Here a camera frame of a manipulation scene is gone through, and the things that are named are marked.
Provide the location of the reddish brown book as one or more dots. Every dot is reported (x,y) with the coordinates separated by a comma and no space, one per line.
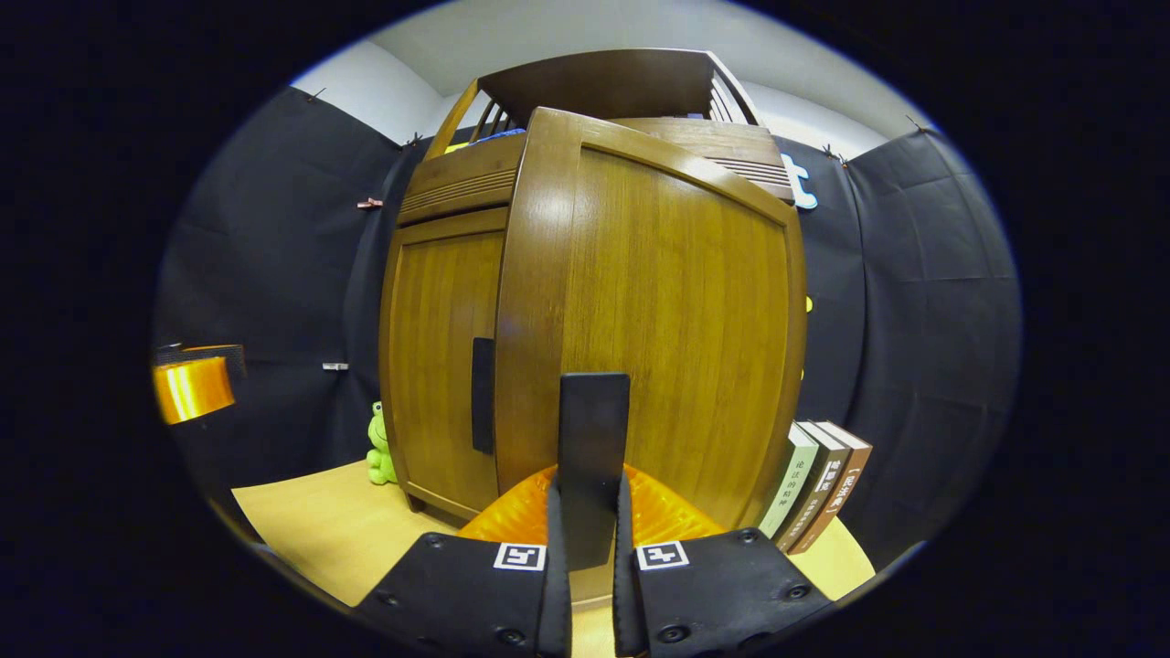
(845,480)

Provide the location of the pale green book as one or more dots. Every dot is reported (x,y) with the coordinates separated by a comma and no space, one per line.
(793,480)

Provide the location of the wooden double-door shoe cabinet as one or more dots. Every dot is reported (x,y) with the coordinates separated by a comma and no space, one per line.
(603,82)

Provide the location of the green frog plush toy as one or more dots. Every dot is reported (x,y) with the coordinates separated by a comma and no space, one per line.
(380,452)

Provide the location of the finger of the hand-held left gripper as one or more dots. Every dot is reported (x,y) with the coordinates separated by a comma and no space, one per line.
(194,388)

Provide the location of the blue folded cloth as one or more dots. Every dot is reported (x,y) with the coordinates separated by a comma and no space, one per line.
(501,136)

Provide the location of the wooden shoe cabinet door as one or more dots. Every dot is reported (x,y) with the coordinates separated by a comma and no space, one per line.
(439,366)
(676,320)

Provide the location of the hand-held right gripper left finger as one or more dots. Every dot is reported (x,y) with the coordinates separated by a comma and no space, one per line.
(557,585)

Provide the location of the dark brown book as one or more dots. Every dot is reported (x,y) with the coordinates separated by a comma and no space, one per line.
(818,484)

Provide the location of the black backdrop cloth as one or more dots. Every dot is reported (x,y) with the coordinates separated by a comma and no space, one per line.
(274,274)

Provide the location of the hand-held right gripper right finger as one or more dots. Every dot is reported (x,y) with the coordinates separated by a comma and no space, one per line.
(625,585)

